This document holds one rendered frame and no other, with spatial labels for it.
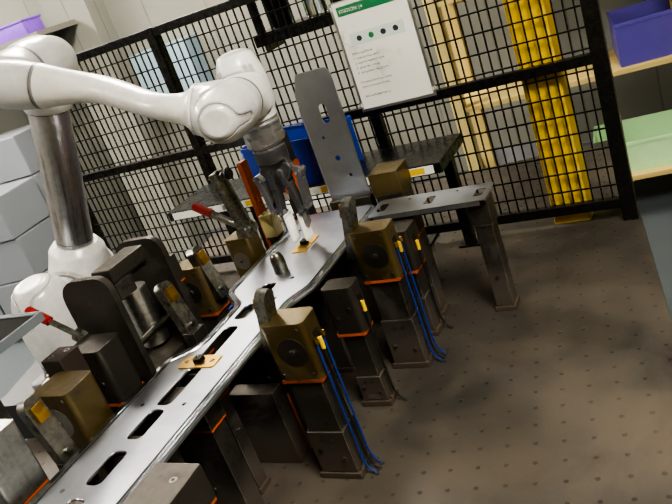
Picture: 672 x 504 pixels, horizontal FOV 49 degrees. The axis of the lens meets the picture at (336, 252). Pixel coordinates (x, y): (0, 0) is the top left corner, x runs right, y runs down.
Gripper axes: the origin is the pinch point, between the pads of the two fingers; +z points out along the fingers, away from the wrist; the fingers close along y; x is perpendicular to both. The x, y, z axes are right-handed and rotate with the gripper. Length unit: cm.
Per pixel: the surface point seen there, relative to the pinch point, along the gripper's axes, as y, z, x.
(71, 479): -5, 4, -77
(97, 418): -12, 4, -63
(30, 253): -285, 50, 150
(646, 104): 51, 81, 299
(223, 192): -14.9, -12.1, -1.9
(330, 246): 8.1, 4.7, -3.3
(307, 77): 0.6, -27.8, 26.5
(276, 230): -10.8, 2.7, 6.4
